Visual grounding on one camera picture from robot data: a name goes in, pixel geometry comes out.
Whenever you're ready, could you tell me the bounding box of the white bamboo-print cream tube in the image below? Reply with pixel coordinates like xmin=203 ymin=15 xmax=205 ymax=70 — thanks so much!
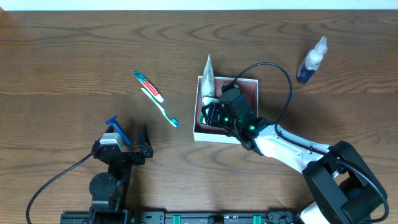
xmin=201 ymin=55 xmax=215 ymax=97

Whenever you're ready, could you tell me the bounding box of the clear bottle blue liquid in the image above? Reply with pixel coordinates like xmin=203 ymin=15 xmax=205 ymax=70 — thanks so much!
xmin=296 ymin=36 xmax=328 ymax=84

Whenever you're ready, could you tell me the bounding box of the white green soap packet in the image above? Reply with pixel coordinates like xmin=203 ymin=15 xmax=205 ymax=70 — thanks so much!
xmin=200 ymin=96 xmax=220 ymax=125

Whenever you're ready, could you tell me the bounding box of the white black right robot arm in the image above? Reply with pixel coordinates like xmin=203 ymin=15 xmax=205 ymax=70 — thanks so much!
xmin=201 ymin=102 xmax=390 ymax=223

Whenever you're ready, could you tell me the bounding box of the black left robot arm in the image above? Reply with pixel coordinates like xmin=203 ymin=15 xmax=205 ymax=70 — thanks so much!
xmin=89 ymin=124 xmax=154 ymax=224

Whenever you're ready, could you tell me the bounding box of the blue disposable razor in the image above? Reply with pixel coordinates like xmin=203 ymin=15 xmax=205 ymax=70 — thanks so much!
xmin=105 ymin=115 xmax=132 ymax=146

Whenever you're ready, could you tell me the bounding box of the green white toothbrush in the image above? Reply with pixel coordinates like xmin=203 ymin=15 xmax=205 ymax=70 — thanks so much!
xmin=141 ymin=88 xmax=179 ymax=127

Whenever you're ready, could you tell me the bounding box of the white box pink interior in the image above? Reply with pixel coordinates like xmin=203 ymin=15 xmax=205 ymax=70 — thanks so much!
xmin=193 ymin=76 xmax=259 ymax=144

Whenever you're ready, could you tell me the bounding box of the red green toothpaste tube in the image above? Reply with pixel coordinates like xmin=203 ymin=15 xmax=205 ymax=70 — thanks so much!
xmin=133 ymin=71 xmax=164 ymax=103

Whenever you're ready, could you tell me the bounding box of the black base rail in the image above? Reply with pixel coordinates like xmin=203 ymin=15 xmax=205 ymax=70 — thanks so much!
xmin=60 ymin=210 xmax=302 ymax=224

